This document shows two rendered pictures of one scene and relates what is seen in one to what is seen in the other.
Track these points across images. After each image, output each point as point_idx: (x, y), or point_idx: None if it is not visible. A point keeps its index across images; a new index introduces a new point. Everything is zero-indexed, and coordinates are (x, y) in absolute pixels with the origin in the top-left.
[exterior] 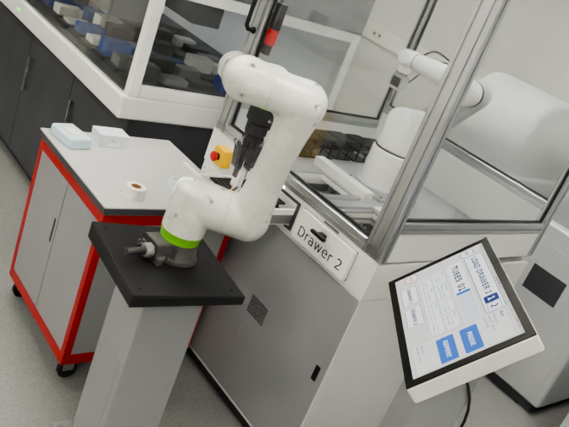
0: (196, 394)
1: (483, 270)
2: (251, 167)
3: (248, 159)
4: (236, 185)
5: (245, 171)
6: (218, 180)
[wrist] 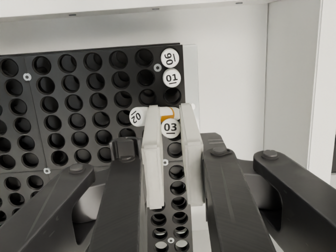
0: None
1: None
2: (90, 169)
3: (142, 220)
4: (182, 108)
5: (148, 142)
6: (167, 228)
